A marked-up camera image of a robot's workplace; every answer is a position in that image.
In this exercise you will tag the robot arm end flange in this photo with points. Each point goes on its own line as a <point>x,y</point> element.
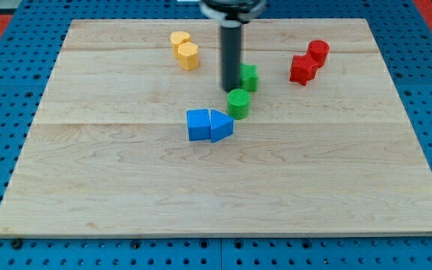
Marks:
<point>232,11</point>

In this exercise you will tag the blue triangle block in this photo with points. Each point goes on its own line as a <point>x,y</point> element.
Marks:
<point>221,125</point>

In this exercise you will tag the blue cube block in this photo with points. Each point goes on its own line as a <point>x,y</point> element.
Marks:
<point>198,124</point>

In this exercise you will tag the green cylinder block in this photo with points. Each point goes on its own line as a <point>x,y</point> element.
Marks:
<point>238,103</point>

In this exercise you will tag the green star block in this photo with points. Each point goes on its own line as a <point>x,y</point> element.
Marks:
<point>249,77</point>

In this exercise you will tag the yellow hexagon block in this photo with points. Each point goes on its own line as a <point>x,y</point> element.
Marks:
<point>188,58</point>

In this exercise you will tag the yellow heart block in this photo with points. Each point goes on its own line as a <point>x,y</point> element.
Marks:
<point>177,38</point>

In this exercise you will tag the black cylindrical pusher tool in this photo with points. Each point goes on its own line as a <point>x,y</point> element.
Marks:
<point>230,55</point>

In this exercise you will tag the red star block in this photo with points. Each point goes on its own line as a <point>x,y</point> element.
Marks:
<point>303,69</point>

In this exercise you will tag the wooden board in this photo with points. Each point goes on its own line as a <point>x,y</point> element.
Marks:
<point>108,156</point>

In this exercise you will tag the red cylinder block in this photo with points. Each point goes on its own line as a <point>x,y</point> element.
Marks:
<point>318,51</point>

